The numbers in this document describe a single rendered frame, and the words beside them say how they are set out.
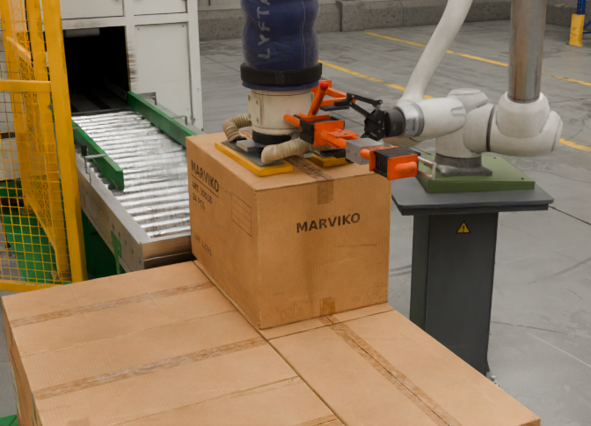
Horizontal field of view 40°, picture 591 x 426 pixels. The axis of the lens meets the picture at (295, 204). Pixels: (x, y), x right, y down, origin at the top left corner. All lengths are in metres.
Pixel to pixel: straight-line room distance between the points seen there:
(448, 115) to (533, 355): 1.36
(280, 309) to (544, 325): 1.59
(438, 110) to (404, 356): 0.65
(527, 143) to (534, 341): 1.01
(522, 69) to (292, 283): 0.97
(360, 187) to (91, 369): 0.83
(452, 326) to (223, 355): 1.05
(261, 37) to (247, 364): 0.85
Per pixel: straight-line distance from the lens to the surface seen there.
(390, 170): 1.76
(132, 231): 2.81
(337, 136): 1.97
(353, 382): 1.99
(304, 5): 2.20
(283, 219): 2.11
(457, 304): 2.87
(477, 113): 2.69
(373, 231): 2.25
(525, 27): 2.52
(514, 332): 3.45
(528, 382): 3.12
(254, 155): 2.27
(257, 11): 2.19
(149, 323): 2.29
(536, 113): 2.64
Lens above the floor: 1.58
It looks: 19 degrees down
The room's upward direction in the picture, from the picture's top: 1 degrees counter-clockwise
